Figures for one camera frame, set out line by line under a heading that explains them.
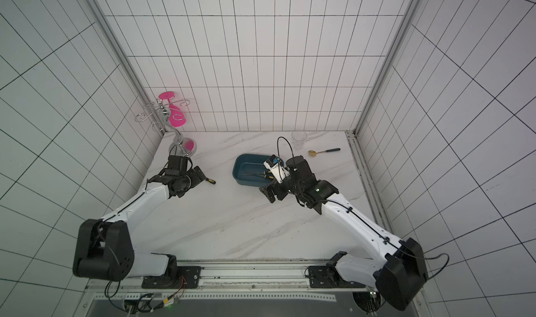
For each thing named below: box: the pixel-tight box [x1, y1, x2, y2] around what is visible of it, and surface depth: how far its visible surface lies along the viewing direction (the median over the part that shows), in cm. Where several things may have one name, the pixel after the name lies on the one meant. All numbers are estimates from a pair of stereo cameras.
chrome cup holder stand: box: [134, 98, 197, 158], surface depth 108 cm
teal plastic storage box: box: [232, 153, 276, 188], surface depth 103 cm
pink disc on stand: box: [158, 91, 176, 104], surface depth 100 cm
